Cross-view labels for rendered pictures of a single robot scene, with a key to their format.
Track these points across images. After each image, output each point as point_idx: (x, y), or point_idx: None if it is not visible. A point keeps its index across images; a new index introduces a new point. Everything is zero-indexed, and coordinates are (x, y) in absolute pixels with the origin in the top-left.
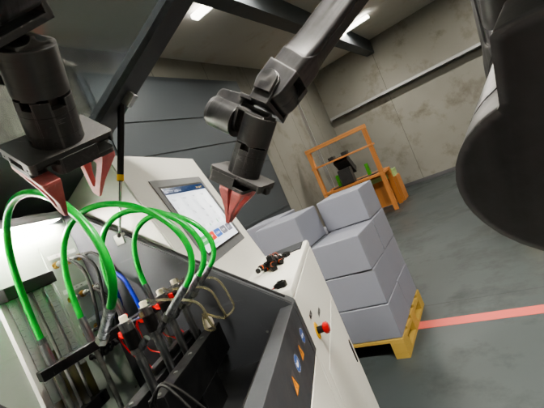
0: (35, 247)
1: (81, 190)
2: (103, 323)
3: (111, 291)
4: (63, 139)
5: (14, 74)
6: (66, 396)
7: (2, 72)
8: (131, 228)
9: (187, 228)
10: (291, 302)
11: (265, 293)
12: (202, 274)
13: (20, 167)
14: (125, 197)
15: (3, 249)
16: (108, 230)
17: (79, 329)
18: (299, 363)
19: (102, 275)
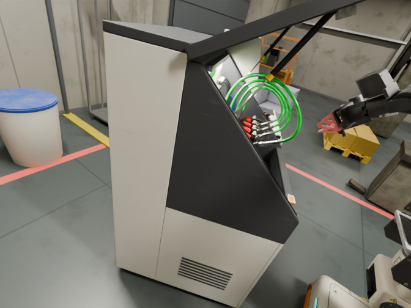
0: (218, 69)
1: (238, 46)
2: (271, 143)
3: (287, 140)
4: (356, 121)
5: (380, 112)
6: None
7: (378, 108)
8: (246, 79)
9: (285, 110)
10: (281, 147)
11: (276, 139)
12: (268, 122)
13: (337, 119)
14: (254, 65)
15: (216, 68)
16: (255, 87)
17: None
18: None
19: (222, 90)
